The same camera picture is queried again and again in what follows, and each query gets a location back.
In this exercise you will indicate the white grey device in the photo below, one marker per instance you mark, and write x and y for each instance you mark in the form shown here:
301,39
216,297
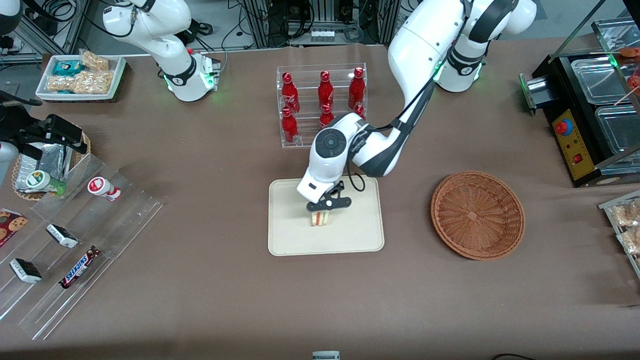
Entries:
326,355

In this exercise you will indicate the red sausage skewer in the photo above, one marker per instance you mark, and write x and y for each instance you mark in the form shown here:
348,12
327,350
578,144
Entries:
636,80
630,51

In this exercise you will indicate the clear acrylic bottle rack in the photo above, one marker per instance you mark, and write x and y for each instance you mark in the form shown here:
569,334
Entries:
307,137

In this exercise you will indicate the triangular sandwich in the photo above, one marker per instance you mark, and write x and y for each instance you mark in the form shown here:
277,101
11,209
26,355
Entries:
320,219

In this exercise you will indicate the Snickers chocolate bar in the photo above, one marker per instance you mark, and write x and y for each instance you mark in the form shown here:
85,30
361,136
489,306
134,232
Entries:
80,267

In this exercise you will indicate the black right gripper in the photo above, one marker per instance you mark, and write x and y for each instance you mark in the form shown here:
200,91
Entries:
19,126

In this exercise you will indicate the white power strip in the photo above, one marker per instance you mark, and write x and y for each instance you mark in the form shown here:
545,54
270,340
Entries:
323,36

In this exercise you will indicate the red white yogurt bottle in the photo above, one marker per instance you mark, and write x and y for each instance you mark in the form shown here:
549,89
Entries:
102,187

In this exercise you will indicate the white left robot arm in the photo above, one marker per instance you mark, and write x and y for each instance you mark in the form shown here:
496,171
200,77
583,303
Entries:
425,45

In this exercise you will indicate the teal snack packet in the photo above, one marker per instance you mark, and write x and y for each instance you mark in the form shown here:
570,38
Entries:
66,67

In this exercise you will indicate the aluminium frame rack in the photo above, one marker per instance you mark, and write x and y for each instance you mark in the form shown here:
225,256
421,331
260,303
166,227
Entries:
260,25

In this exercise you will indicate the black food warmer appliance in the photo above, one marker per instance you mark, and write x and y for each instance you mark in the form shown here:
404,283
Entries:
575,145

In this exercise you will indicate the green white yogurt cup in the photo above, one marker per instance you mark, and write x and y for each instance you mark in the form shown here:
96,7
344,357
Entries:
39,180

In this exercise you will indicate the cream plastic tray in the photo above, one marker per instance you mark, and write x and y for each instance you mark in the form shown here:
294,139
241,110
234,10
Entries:
350,230

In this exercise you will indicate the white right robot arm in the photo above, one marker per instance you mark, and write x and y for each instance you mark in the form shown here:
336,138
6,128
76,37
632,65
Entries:
165,35

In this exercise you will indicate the large round wicker basket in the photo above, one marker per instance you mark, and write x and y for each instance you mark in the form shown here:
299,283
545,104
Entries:
475,215

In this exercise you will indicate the clear wrapped pastry pack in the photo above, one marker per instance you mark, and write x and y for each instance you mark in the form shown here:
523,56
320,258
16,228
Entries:
631,241
627,214

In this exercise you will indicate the metal tray with snacks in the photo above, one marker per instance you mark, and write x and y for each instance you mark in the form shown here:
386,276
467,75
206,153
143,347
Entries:
607,206

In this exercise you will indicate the clear acrylic stepped shelf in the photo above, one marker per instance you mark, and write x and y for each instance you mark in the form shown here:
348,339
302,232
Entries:
115,225

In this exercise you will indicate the white rectangular snack tray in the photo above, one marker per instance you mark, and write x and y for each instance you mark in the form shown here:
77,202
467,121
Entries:
44,80

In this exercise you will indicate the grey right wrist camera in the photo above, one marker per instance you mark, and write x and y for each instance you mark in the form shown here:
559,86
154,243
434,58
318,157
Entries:
6,151

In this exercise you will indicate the red cola bottle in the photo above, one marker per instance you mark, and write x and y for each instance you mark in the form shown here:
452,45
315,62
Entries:
289,94
325,91
360,111
325,116
356,89
289,127

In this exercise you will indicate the rice cracker snack pack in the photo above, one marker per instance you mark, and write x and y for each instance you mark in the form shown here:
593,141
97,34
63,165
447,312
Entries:
95,61
94,82
60,84

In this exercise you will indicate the chocolate chip cookie packet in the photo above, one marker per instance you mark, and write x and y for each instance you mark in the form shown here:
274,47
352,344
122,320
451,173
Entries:
11,225

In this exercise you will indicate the black white snack bar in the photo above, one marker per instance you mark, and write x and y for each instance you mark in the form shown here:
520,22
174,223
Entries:
26,271
62,236

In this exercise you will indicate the small wicker basket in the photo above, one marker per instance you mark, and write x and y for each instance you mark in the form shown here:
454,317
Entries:
84,146

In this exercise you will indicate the silver foil wrapped food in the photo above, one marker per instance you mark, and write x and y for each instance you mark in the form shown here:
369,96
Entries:
50,160

